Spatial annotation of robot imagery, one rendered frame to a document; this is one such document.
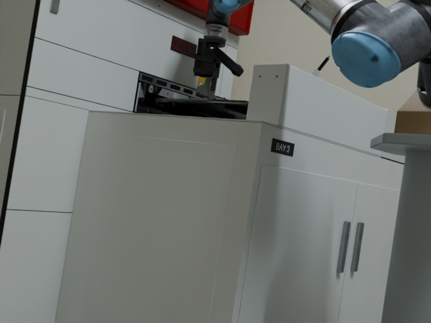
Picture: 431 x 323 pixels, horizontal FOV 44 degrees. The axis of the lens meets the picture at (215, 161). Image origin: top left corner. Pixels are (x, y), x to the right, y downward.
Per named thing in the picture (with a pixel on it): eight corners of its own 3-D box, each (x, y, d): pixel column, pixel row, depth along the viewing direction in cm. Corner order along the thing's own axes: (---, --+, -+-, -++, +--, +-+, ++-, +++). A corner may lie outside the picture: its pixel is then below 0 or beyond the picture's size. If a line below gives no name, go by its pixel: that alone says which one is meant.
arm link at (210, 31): (228, 32, 172) (228, 25, 164) (226, 46, 172) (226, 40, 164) (205, 29, 172) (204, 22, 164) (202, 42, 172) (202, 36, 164)
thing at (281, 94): (244, 123, 122) (253, 63, 123) (352, 153, 164) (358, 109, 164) (278, 125, 116) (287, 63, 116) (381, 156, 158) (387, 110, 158)
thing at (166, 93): (133, 111, 166) (137, 81, 166) (222, 133, 199) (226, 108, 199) (136, 111, 164) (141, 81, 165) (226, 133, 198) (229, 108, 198)
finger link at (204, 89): (194, 104, 168) (198, 76, 168) (212, 107, 168) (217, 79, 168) (194, 103, 165) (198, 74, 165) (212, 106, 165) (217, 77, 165)
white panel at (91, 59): (20, 95, 139) (44, -53, 140) (219, 140, 201) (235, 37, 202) (26, 95, 137) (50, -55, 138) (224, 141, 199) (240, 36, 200)
